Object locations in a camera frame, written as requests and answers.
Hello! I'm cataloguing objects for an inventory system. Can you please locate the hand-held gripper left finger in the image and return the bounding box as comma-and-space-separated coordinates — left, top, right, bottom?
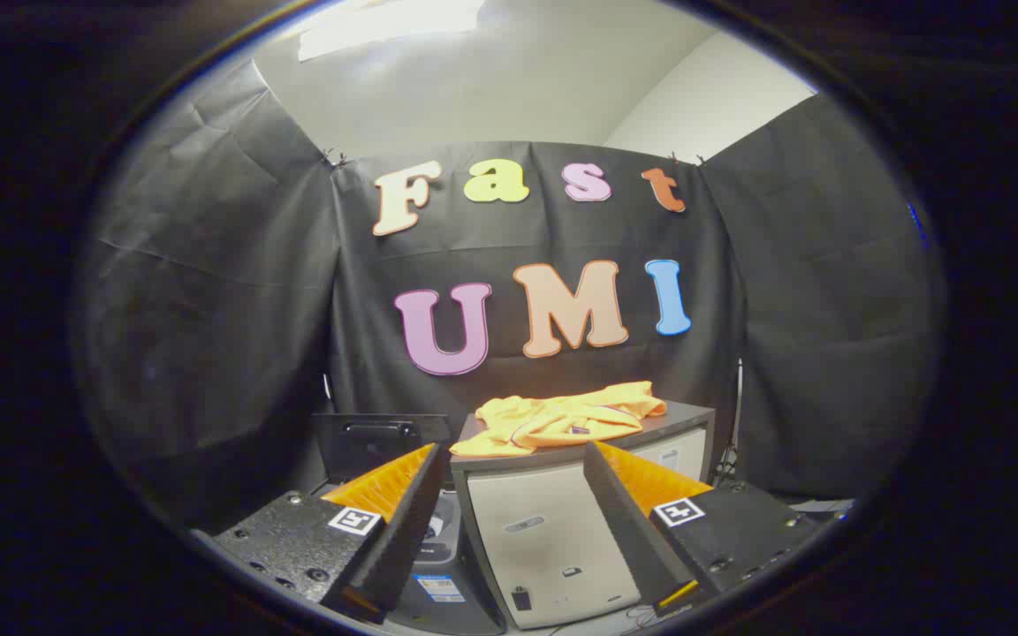
194, 442, 448, 624

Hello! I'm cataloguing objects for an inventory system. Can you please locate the grey washing machine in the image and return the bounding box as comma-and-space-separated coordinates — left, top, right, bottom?
384, 488, 510, 635

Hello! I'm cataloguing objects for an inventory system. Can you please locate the grey cabinet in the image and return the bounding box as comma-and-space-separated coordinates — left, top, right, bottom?
450, 400, 716, 630

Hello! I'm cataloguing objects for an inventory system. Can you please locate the thin white pole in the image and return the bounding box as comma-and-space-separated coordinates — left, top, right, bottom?
726, 358, 744, 482

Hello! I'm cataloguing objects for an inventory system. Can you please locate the orange yellow shirt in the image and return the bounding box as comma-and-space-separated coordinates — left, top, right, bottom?
449, 381, 667, 458

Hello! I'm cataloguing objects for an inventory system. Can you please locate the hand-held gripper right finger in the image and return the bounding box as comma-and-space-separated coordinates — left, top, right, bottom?
582, 440, 828, 619

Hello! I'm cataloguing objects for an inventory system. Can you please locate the black backdrop cloth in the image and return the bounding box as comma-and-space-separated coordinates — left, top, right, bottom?
76, 57, 947, 531

